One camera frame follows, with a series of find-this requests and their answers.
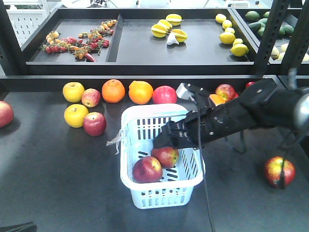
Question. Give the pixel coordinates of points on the red apple bottom edge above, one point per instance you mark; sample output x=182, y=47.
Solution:
x=167, y=156

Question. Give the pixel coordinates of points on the yellow apple front left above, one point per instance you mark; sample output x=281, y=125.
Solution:
x=74, y=115

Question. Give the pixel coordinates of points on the red bell pepper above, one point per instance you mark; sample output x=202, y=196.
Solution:
x=249, y=84

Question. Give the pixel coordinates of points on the white garlic bulb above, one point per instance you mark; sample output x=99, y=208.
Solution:
x=171, y=39

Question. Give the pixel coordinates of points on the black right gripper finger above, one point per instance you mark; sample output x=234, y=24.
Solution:
x=172, y=130
x=175, y=143

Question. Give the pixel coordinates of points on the cherry tomato vine pile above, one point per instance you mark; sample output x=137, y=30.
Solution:
x=84, y=46

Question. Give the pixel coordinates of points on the red apple behind oranges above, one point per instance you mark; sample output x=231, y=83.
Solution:
x=226, y=91

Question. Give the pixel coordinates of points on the dark red apple left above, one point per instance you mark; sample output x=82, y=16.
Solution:
x=94, y=124

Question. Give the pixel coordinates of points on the red apple far corner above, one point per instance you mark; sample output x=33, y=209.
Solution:
x=6, y=114

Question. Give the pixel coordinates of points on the yellow apple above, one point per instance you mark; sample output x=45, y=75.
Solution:
x=74, y=115
x=73, y=91

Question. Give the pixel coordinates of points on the orange left of pair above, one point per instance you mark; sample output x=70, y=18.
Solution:
x=216, y=99

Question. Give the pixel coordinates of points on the small red apple back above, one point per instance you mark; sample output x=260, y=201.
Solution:
x=90, y=98

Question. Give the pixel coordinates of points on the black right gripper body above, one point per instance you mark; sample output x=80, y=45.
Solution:
x=208, y=125

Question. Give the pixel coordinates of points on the big red apple back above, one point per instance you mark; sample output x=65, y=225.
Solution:
x=164, y=94

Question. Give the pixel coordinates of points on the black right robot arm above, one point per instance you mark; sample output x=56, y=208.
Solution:
x=262, y=105

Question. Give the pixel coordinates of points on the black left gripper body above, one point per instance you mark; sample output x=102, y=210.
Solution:
x=25, y=227

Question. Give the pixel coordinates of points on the yellow apple back left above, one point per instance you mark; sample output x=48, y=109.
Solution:
x=73, y=91

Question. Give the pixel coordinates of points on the black wooden display stand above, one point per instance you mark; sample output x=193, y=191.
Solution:
x=64, y=180

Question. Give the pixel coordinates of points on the light blue plastic basket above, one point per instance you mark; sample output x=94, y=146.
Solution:
x=139, y=126

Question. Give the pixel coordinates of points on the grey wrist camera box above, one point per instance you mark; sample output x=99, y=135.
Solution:
x=183, y=91

